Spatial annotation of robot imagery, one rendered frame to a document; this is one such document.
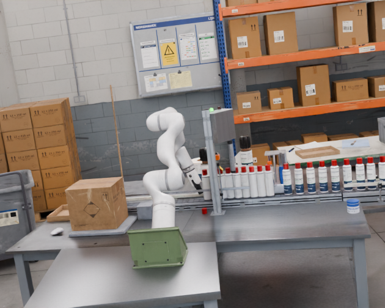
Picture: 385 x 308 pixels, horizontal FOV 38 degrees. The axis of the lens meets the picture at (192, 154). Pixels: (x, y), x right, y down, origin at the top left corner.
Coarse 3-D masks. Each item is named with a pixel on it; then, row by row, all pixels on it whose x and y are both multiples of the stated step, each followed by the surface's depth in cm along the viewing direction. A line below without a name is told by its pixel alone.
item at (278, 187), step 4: (268, 156) 371; (280, 156) 362; (284, 156) 372; (268, 160) 371; (280, 160) 362; (284, 160) 373; (280, 164) 363; (276, 176) 374; (276, 180) 370; (276, 184) 366; (280, 184) 365; (276, 188) 365; (280, 188) 365; (276, 192) 366; (280, 192) 366
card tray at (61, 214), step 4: (60, 208) 406; (64, 208) 409; (52, 212) 393; (56, 212) 399; (60, 212) 403; (64, 212) 402; (48, 216) 384; (52, 216) 383; (56, 216) 382; (60, 216) 382; (64, 216) 381; (68, 216) 381; (48, 220) 384; (52, 220) 384; (56, 220) 383; (60, 220) 382; (64, 220) 382; (68, 220) 381
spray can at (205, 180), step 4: (204, 172) 368; (204, 176) 368; (208, 176) 369; (204, 180) 368; (208, 180) 369; (204, 184) 369; (208, 184) 369; (204, 188) 370; (208, 188) 369; (204, 192) 370; (208, 192) 370; (204, 196) 371; (208, 196) 370
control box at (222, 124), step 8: (216, 112) 342; (224, 112) 347; (232, 112) 352; (216, 120) 342; (224, 120) 347; (232, 120) 352; (216, 128) 343; (224, 128) 348; (232, 128) 353; (216, 136) 344; (224, 136) 348; (232, 136) 353
